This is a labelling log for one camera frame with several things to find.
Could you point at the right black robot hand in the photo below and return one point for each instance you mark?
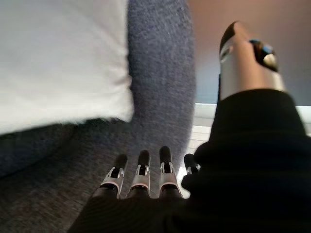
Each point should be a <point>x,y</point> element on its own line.
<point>243,170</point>

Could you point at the white fringed cushion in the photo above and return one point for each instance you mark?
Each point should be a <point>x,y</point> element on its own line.
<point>60,63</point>

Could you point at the grey fabric armchair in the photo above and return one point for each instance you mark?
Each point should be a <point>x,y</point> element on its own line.
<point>160,85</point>

